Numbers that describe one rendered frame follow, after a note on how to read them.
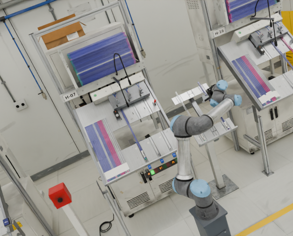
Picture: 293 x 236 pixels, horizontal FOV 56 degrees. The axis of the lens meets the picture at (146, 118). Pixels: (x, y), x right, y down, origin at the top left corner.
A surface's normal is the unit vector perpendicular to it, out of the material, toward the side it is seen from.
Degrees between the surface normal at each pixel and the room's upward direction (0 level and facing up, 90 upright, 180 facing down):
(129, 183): 90
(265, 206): 0
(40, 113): 90
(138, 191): 90
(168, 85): 90
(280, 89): 44
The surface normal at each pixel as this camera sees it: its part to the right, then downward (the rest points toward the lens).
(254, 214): -0.32, -0.85
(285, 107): 0.29, 0.33
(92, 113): -0.02, -0.37
